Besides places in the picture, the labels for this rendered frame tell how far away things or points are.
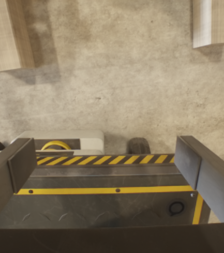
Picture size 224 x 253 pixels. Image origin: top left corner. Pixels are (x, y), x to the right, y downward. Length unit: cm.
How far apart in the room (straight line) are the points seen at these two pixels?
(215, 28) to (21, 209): 62
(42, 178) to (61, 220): 10
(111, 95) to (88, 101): 8
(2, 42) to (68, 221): 46
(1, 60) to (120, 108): 37
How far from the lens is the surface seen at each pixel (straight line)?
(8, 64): 57
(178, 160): 16
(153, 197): 38
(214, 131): 75
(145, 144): 54
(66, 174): 34
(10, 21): 57
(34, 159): 17
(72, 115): 63
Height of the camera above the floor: 61
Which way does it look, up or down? 73 degrees down
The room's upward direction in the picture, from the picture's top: 174 degrees clockwise
